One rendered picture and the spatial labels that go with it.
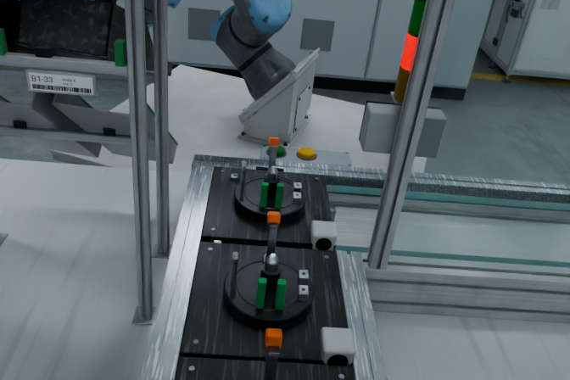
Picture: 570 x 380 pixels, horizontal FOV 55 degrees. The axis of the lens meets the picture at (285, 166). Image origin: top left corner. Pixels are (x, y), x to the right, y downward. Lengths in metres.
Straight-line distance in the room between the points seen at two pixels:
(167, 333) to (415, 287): 0.44
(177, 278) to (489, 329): 0.57
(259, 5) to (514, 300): 0.85
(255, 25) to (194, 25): 2.62
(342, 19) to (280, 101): 2.61
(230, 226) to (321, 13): 3.09
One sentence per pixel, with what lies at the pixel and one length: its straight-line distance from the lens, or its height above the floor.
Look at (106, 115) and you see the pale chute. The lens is 0.92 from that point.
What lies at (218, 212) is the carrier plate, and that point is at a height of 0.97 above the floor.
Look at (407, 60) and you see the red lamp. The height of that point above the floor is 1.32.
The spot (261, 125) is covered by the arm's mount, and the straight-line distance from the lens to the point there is 1.48.
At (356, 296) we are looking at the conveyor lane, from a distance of 0.93.
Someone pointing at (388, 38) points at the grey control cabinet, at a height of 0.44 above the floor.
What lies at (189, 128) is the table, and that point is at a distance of 1.57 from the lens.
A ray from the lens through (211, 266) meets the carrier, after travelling 0.92.
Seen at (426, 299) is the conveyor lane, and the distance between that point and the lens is 1.05.
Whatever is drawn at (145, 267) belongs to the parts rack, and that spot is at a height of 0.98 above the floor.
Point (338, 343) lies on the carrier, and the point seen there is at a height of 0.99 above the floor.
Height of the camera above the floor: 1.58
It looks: 31 degrees down
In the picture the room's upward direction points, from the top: 7 degrees clockwise
